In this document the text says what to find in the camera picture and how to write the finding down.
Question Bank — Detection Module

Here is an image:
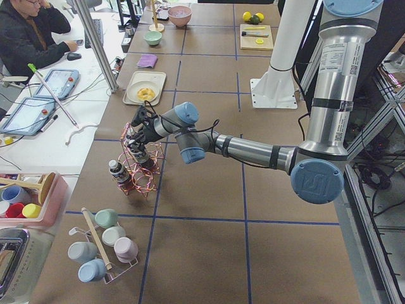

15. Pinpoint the aluminium frame post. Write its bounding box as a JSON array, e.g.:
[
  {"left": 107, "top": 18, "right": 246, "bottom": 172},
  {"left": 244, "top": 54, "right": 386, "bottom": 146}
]
[{"left": 72, "top": 0, "right": 119, "bottom": 93}]

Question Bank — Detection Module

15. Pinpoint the seated person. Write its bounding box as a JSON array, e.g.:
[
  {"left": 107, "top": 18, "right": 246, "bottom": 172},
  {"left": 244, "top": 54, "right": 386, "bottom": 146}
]
[{"left": 1, "top": 1, "right": 78, "bottom": 78}]

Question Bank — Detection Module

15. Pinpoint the black keyboard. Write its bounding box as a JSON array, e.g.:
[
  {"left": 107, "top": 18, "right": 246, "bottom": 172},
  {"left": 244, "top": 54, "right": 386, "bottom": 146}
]
[{"left": 84, "top": 18, "right": 104, "bottom": 49}]

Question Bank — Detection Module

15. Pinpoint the glazed donut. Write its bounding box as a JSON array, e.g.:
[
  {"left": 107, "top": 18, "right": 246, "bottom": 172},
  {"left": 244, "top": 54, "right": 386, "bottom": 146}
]
[{"left": 137, "top": 87, "right": 156, "bottom": 101}]

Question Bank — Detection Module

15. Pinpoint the purple folded cloth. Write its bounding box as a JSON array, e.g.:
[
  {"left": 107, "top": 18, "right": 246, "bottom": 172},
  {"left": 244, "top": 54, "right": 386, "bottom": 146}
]
[{"left": 137, "top": 54, "right": 158, "bottom": 69}]

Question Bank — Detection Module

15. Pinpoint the computer mouse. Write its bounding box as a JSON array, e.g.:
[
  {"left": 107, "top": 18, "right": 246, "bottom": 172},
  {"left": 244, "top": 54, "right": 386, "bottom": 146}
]
[{"left": 66, "top": 52, "right": 82, "bottom": 61}]

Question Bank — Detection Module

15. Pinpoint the white cup on rack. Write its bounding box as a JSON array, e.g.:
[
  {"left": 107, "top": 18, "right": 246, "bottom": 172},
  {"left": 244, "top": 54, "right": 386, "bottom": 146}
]
[{"left": 102, "top": 226, "right": 126, "bottom": 247}]

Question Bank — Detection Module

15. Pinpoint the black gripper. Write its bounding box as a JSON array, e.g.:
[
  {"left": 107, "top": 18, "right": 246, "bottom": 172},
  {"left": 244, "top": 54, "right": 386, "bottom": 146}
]
[{"left": 127, "top": 106, "right": 158, "bottom": 152}]

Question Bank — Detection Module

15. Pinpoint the beige round plate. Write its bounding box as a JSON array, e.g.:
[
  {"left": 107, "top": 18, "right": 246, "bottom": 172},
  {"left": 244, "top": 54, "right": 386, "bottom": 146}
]
[{"left": 127, "top": 80, "right": 160, "bottom": 103}]

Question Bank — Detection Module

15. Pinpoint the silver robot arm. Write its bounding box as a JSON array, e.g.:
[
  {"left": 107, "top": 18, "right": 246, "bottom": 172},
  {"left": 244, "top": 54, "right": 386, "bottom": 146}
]
[{"left": 125, "top": 1, "right": 383, "bottom": 204}]

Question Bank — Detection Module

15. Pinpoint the pink bowl of ice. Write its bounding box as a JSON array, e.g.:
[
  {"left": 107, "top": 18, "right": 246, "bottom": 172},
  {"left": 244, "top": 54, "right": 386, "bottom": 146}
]
[{"left": 168, "top": 6, "right": 192, "bottom": 27}]

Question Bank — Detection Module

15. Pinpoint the yellow lemon left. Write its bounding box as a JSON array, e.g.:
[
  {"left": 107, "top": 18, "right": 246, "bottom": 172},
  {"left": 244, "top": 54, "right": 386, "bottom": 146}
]
[{"left": 242, "top": 11, "right": 252, "bottom": 22}]

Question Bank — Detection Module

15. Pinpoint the lower teach pendant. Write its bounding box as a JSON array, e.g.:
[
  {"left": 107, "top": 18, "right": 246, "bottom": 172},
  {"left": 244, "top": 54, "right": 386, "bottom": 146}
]
[{"left": 1, "top": 97, "right": 56, "bottom": 136}]

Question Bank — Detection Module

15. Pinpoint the pink storage bin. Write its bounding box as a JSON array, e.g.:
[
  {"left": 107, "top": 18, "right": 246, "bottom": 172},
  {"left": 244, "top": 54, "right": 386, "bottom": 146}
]
[{"left": 1, "top": 172, "right": 68, "bottom": 227}]

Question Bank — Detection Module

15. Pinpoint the metal rod tool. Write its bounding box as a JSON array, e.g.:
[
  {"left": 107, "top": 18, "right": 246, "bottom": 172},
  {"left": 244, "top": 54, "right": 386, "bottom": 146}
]
[{"left": 27, "top": 63, "right": 79, "bottom": 129}]

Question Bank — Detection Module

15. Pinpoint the steel measuring cup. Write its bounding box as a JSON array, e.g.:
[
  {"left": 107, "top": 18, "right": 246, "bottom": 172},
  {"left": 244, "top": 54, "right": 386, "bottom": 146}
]
[{"left": 125, "top": 25, "right": 135, "bottom": 36}]

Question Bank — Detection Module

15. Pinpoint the copper wire bottle rack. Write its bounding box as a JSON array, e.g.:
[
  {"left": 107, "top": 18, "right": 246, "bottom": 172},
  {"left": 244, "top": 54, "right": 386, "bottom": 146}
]
[{"left": 117, "top": 122, "right": 165, "bottom": 198}]

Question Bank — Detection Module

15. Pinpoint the grey cup on rack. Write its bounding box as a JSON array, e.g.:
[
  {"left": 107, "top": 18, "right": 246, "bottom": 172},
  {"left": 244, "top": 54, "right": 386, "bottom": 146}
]
[{"left": 68, "top": 242, "right": 97, "bottom": 264}]

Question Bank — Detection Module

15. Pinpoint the teach pendant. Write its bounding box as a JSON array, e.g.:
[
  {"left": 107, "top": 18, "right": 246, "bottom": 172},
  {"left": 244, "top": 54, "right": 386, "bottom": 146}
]
[
  {"left": 44, "top": 68, "right": 80, "bottom": 101},
  {"left": 1, "top": 97, "right": 56, "bottom": 136}
]

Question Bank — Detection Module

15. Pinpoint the bamboo cutting board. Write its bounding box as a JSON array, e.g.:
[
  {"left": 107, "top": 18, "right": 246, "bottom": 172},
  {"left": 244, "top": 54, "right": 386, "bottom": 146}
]
[{"left": 240, "top": 24, "right": 274, "bottom": 51}]

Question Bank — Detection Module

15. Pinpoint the upper teach pendant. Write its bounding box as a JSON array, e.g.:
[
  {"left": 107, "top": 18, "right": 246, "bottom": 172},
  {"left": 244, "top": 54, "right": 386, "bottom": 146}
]
[{"left": 44, "top": 68, "right": 80, "bottom": 101}]

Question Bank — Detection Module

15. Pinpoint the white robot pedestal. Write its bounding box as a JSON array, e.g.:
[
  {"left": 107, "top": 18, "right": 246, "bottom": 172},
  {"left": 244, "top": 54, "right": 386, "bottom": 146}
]
[{"left": 251, "top": 0, "right": 316, "bottom": 110}]

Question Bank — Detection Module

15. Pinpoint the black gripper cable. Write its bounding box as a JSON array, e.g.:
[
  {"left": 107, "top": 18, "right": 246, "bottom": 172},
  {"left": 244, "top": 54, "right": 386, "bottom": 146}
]
[{"left": 144, "top": 100, "right": 221, "bottom": 134}]

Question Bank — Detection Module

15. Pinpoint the beige rabbit tray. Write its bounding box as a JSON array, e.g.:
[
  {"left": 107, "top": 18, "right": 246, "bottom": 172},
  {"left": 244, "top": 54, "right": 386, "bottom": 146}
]
[{"left": 122, "top": 71, "right": 166, "bottom": 106}]

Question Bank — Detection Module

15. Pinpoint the wooden mug tree stand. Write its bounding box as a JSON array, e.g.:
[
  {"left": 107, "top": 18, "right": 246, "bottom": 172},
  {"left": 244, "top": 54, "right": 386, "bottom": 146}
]
[{"left": 145, "top": 1, "right": 170, "bottom": 32}]

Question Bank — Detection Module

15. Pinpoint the green lime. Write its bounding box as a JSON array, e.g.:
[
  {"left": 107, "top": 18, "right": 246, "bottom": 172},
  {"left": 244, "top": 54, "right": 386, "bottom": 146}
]
[{"left": 249, "top": 15, "right": 261, "bottom": 25}]

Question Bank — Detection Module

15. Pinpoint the yellow lemon right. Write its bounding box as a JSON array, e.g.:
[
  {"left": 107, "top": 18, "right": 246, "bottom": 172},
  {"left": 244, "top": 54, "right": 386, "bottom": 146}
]
[{"left": 255, "top": 13, "right": 265, "bottom": 22}]

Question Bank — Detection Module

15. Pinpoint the dark tea bottle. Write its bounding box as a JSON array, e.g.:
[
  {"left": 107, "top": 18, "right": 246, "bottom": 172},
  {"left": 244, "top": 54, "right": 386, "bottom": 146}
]
[
  {"left": 125, "top": 136, "right": 154, "bottom": 170},
  {"left": 108, "top": 160, "right": 132, "bottom": 191}
]

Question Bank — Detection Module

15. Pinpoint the yellow lemon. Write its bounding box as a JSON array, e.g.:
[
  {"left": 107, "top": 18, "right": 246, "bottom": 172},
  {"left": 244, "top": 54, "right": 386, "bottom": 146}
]
[
  {"left": 242, "top": 11, "right": 252, "bottom": 22},
  {"left": 255, "top": 13, "right": 265, "bottom": 22}
]

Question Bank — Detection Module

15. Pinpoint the mint cup on rack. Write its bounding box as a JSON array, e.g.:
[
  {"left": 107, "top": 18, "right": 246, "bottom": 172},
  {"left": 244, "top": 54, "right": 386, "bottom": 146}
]
[{"left": 95, "top": 208, "right": 118, "bottom": 229}]

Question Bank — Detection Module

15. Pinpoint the white wire mug rack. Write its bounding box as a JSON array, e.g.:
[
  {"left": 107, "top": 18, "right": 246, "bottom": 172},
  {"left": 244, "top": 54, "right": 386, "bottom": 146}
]
[{"left": 68, "top": 207, "right": 139, "bottom": 284}]

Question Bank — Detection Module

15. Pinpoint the mint green bowl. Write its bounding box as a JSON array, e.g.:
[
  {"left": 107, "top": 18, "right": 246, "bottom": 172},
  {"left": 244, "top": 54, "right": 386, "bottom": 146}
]
[{"left": 144, "top": 31, "right": 163, "bottom": 46}]

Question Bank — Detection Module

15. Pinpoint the blue cup on rack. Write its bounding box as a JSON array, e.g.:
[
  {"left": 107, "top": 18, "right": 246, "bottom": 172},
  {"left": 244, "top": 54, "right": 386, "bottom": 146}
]
[{"left": 78, "top": 258, "right": 107, "bottom": 282}]

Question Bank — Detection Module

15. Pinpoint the yellow plastic knife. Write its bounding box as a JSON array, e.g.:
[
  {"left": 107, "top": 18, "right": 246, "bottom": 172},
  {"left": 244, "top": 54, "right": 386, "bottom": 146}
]
[{"left": 243, "top": 26, "right": 266, "bottom": 30}]

